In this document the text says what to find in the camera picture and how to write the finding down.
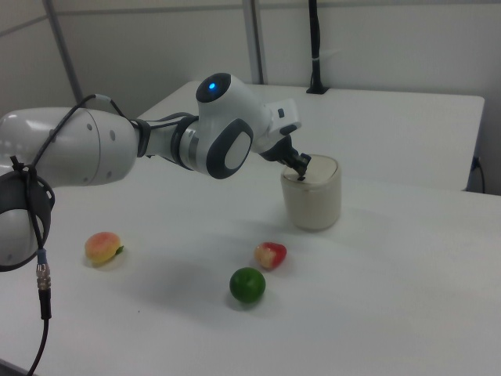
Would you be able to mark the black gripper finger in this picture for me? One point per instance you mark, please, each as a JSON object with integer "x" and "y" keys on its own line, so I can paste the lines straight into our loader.
{"x": 303, "y": 158}
{"x": 298, "y": 171}

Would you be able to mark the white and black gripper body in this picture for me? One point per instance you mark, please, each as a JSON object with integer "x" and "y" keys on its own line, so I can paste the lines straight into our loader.
{"x": 283, "y": 117}

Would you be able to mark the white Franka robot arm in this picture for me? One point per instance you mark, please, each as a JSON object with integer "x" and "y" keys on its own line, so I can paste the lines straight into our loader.
{"x": 98, "y": 149}

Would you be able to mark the beige round garbage bin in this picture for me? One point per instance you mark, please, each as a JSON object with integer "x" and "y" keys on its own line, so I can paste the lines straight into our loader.
{"x": 313, "y": 207}

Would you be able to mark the red and yellow toy fruit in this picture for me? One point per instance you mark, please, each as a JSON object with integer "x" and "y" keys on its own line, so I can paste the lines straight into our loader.
{"x": 271, "y": 255}

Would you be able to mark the green round toy fruit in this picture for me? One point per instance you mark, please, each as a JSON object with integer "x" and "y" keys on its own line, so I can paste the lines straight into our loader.
{"x": 247, "y": 285}

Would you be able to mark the orange and yellow toy peach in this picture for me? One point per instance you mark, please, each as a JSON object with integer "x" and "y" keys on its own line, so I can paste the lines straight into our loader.
{"x": 101, "y": 248}

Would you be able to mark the grey partition post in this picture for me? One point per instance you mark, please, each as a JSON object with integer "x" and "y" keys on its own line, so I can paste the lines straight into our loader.
{"x": 64, "y": 51}
{"x": 254, "y": 39}

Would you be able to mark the black camera pole with base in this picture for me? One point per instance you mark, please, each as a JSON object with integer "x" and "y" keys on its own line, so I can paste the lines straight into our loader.
{"x": 312, "y": 27}

